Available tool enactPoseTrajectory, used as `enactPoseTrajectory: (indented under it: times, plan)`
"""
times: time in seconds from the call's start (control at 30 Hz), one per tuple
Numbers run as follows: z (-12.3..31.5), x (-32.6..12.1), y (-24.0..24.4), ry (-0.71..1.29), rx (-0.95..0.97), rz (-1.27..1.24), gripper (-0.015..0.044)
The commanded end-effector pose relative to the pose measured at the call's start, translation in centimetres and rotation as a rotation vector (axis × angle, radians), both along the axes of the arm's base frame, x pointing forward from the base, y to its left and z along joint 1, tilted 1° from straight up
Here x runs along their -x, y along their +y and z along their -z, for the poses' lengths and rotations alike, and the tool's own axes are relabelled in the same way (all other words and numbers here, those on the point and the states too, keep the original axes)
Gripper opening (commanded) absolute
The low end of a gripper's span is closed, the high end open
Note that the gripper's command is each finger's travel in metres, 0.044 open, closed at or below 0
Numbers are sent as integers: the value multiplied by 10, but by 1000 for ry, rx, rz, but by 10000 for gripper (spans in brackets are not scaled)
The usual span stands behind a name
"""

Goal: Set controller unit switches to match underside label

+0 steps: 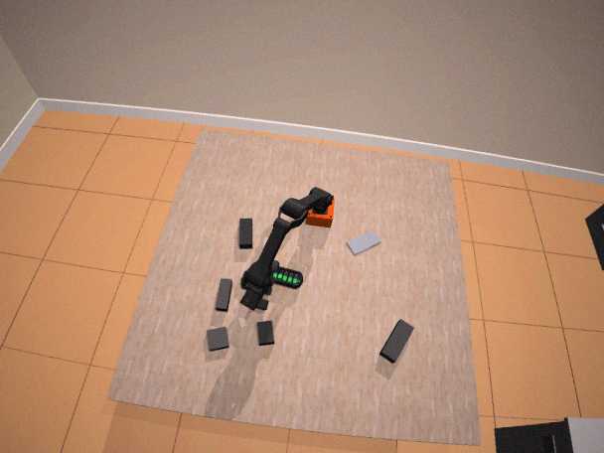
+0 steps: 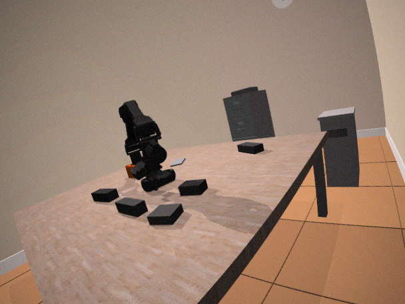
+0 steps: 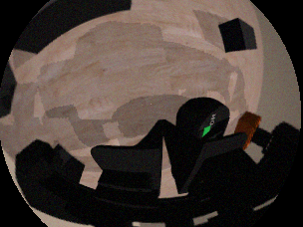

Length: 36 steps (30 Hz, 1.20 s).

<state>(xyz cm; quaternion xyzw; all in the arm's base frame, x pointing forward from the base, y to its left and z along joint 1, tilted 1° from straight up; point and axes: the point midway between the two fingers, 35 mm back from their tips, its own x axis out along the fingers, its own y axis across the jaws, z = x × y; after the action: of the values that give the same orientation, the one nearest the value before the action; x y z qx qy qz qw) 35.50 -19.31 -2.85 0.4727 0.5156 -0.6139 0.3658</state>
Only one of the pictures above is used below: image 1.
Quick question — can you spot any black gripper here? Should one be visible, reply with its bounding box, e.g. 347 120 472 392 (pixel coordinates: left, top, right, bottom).
255 260 280 311

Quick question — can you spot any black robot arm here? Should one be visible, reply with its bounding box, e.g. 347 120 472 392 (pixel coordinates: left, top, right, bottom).
239 187 334 311

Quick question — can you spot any dark grey controller unit with label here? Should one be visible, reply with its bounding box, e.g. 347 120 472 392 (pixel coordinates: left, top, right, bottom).
272 266 303 289

